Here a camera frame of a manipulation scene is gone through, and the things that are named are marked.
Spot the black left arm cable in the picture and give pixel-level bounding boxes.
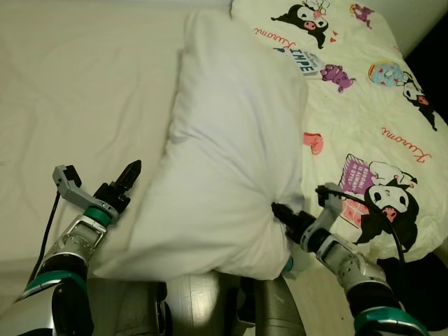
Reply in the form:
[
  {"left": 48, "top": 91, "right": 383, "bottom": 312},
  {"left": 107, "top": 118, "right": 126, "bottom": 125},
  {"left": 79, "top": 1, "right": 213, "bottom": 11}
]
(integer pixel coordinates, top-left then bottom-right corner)
[{"left": 28, "top": 190, "right": 62, "bottom": 288}]

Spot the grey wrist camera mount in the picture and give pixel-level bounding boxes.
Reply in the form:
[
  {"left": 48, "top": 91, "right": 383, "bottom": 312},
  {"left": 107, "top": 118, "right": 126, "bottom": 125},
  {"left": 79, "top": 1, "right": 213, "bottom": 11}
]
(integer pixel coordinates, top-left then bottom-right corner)
[
  {"left": 315, "top": 183, "right": 351, "bottom": 233},
  {"left": 53, "top": 165, "right": 106, "bottom": 211}
]

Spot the white pillow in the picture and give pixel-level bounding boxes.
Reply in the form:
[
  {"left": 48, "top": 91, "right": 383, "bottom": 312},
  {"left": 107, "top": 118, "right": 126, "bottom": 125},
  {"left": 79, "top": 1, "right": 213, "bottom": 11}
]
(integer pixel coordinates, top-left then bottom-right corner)
[{"left": 91, "top": 8, "right": 310, "bottom": 281}]

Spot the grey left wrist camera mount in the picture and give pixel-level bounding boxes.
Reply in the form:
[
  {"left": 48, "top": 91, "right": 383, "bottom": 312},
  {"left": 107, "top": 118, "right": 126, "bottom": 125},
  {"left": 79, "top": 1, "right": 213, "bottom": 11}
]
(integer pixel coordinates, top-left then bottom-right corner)
[{"left": 53, "top": 165, "right": 106, "bottom": 211}]

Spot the cartoon print cream quilt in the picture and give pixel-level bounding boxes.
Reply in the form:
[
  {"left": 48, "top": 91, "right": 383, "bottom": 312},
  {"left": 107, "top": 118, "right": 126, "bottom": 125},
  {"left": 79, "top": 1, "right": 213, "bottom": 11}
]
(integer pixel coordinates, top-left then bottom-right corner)
[{"left": 231, "top": 0, "right": 448, "bottom": 264}]

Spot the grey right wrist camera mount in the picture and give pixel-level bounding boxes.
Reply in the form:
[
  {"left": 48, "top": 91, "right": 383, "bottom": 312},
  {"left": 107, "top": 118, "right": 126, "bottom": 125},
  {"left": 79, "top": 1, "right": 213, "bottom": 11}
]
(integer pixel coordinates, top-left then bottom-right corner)
[{"left": 315, "top": 183, "right": 351, "bottom": 233}]

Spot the silver right robot leg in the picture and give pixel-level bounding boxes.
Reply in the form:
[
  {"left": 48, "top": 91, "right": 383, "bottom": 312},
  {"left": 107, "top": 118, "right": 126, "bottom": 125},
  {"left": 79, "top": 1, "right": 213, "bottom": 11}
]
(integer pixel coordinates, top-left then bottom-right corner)
[{"left": 241, "top": 276, "right": 309, "bottom": 336}]

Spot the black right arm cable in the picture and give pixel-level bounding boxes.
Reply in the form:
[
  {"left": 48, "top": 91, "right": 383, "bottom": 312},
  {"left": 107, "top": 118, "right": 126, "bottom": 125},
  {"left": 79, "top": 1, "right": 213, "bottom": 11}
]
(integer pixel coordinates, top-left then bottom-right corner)
[{"left": 316, "top": 183, "right": 408, "bottom": 281}]

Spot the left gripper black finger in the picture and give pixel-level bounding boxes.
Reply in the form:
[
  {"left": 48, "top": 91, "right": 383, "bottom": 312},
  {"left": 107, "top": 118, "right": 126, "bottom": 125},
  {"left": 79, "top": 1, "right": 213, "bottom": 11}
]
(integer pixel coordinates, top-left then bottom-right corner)
[
  {"left": 116, "top": 160, "right": 141, "bottom": 188},
  {"left": 122, "top": 162, "right": 142, "bottom": 194}
]

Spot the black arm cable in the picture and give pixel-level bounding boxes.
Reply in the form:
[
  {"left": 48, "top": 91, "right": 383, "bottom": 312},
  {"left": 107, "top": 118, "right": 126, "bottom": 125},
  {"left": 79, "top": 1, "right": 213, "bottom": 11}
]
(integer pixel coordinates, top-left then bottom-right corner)
[
  {"left": 316, "top": 183, "right": 408, "bottom": 281},
  {"left": 28, "top": 190, "right": 62, "bottom": 288}
]

